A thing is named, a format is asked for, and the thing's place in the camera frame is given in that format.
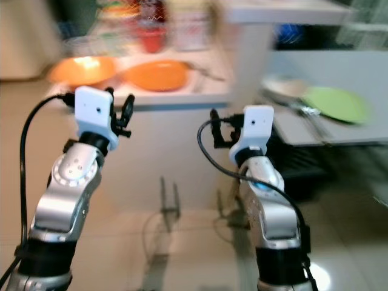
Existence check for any orange plate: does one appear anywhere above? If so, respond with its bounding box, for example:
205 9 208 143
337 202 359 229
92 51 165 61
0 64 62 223
124 59 189 92

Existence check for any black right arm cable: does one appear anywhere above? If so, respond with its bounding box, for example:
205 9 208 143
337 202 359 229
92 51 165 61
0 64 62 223
196 118 319 291

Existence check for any red cup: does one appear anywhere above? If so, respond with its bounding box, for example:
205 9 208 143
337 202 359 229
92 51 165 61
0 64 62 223
138 25 166 53

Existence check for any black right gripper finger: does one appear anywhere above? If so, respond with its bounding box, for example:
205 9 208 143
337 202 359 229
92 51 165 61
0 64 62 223
209 109 223 147

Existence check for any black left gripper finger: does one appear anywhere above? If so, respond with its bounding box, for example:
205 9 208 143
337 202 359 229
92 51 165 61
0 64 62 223
120 94 136 129

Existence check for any orange bowl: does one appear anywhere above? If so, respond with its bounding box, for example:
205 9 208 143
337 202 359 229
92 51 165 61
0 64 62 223
48 55 118 86

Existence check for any dark bottle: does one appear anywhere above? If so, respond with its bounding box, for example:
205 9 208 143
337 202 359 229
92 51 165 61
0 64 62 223
137 0 168 28

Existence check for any grey side table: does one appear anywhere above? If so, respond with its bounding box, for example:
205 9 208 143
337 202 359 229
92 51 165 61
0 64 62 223
262 78 388 147

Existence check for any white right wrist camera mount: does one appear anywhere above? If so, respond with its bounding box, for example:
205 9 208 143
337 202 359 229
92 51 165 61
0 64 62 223
229 104 275 164

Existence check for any green plate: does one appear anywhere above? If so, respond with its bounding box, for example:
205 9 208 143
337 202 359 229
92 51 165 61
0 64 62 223
303 85 371 125

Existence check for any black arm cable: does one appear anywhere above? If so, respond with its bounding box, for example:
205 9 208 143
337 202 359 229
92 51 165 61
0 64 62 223
196 118 319 291
0 93 81 287

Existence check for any white tall table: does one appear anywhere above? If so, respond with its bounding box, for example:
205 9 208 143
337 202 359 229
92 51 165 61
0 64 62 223
220 0 357 110

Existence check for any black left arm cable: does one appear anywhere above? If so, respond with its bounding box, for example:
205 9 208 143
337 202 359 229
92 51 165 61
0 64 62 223
0 93 81 287

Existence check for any white container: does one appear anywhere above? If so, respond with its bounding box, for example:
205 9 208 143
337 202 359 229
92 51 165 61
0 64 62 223
172 11 213 51

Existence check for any metal cutlery piece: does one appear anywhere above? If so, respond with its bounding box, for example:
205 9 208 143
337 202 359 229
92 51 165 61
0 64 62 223
290 99 329 141

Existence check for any white low table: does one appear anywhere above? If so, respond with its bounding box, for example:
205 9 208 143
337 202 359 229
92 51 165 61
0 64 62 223
47 45 236 210

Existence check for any metal fork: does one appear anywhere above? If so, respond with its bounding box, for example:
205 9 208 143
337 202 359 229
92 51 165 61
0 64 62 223
184 60 226 82

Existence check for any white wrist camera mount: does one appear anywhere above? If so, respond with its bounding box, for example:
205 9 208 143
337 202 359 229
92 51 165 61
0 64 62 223
229 104 275 164
74 85 119 152

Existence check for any beige cabinet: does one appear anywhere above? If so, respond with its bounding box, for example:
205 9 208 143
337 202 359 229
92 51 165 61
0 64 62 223
0 0 50 81

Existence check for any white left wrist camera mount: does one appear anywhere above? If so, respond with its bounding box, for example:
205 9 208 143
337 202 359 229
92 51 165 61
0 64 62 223
74 85 119 152

